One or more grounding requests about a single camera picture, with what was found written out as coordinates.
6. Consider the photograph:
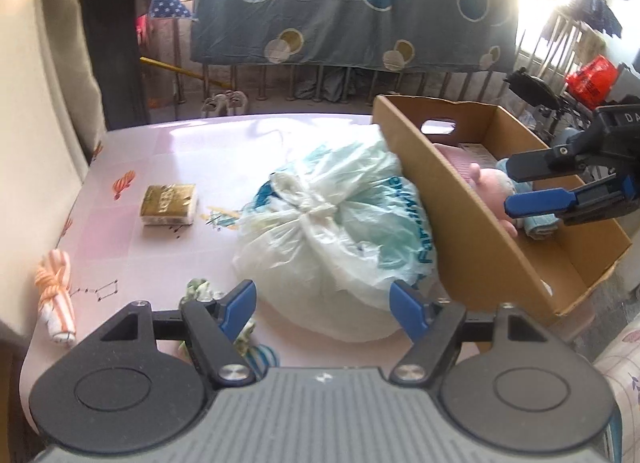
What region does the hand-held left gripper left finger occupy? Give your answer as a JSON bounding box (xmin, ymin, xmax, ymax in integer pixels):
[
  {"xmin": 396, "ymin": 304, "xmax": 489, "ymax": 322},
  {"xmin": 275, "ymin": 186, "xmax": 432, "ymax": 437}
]
[{"xmin": 100, "ymin": 279, "xmax": 258, "ymax": 389}]

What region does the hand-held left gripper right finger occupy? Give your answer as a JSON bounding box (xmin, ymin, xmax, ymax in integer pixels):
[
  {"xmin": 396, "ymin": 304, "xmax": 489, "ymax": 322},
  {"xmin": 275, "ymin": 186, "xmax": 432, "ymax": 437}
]
[{"xmin": 389, "ymin": 280, "xmax": 543, "ymax": 388}]

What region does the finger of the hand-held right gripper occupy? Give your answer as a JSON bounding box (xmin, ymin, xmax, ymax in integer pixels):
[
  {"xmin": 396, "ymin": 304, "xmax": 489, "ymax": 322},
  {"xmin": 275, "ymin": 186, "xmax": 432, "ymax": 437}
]
[
  {"xmin": 504, "ymin": 174, "xmax": 640, "ymax": 226},
  {"xmin": 507, "ymin": 132, "xmax": 616, "ymax": 182}
]

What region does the light blue towel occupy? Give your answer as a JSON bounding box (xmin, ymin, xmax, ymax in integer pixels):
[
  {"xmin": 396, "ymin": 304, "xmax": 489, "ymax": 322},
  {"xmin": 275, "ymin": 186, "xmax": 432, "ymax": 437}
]
[{"xmin": 500, "ymin": 158, "xmax": 561, "ymax": 241}]

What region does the pink pig plush toy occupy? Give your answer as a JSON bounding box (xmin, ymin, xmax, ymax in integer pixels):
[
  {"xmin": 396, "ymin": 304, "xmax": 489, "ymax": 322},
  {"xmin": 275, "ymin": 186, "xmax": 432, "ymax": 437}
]
[{"xmin": 467, "ymin": 163, "xmax": 518, "ymax": 239}]

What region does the brown cardboard box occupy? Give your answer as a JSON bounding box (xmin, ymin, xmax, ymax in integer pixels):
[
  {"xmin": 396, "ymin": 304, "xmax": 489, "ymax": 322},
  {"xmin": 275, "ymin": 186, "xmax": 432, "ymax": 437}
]
[{"xmin": 372, "ymin": 95, "xmax": 633, "ymax": 316}]

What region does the white plastic bag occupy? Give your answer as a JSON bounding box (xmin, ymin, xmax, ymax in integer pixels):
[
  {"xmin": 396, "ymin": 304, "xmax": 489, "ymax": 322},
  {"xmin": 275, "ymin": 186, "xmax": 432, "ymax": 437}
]
[{"xmin": 232, "ymin": 125, "xmax": 441, "ymax": 344}]

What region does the gold tissue packet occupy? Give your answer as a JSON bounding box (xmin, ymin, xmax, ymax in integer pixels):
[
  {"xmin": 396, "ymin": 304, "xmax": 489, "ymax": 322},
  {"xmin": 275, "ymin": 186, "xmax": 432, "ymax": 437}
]
[{"xmin": 140, "ymin": 184, "xmax": 199, "ymax": 228}]

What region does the green floral cloth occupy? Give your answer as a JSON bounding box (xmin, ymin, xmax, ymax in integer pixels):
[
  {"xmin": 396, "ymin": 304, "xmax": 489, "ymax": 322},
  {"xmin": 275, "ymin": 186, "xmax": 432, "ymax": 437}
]
[{"xmin": 177, "ymin": 278, "xmax": 258, "ymax": 359}]

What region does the red plastic bag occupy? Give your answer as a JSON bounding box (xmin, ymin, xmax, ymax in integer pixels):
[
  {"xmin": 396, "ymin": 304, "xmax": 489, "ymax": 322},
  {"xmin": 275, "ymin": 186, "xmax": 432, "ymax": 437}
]
[{"xmin": 565, "ymin": 55, "xmax": 621, "ymax": 111}]

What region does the black bicycle seat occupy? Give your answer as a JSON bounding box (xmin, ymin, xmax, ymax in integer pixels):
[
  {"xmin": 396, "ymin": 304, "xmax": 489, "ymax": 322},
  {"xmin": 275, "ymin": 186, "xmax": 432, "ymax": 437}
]
[{"xmin": 502, "ymin": 65, "xmax": 561, "ymax": 111}]

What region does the dark blue hanging garment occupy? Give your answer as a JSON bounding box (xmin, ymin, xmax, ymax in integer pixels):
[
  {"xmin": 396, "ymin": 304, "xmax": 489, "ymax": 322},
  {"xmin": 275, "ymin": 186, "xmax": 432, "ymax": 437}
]
[{"xmin": 585, "ymin": 0, "xmax": 623, "ymax": 38}]

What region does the orange striped knotted sock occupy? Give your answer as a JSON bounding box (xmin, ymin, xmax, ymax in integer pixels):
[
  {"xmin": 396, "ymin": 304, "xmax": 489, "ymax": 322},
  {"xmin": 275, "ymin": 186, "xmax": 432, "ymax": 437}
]
[{"xmin": 34, "ymin": 250, "xmax": 78, "ymax": 348}]

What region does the metal balcony railing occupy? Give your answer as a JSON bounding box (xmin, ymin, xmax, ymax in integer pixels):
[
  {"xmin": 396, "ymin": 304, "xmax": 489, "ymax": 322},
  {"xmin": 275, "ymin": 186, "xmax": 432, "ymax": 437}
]
[{"xmin": 172, "ymin": 18, "xmax": 506, "ymax": 106}]

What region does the grey hanging cloth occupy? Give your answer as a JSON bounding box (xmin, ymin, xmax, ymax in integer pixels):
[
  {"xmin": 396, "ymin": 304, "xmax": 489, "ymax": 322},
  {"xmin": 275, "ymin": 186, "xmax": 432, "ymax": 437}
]
[{"xmin": 295, "ymin": 68, "xmax": 361, "ymax": 104}]

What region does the yellow pole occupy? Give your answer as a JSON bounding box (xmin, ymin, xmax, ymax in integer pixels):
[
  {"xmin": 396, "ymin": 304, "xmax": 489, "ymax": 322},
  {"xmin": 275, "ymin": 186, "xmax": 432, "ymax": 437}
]
[{"xmin": 140, "ymin": 57, "xmax": 208, "ymax": 81}]

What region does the blue circle-print bedsheet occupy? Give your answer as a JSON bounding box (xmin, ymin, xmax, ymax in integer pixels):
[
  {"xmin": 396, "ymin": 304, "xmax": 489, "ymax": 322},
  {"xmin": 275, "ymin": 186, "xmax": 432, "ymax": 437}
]
[{"xmin": 190, "ymin": 0, "xmax": 518, "ymax": 74}]

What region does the cream curtain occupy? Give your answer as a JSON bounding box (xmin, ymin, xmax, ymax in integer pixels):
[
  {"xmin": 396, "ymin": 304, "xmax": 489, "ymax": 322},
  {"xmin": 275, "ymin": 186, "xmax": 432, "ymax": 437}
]
[{"xmin": 37, "ymin": 0, "xmax": 108, "ymax": 154}]

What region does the dark door frame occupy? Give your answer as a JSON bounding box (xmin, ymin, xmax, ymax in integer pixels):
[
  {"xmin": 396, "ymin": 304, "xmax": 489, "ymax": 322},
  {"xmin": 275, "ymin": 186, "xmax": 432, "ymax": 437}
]
[{"xmin": 72, "ymin": 0, "xmax": 151, "ymax": 131}]

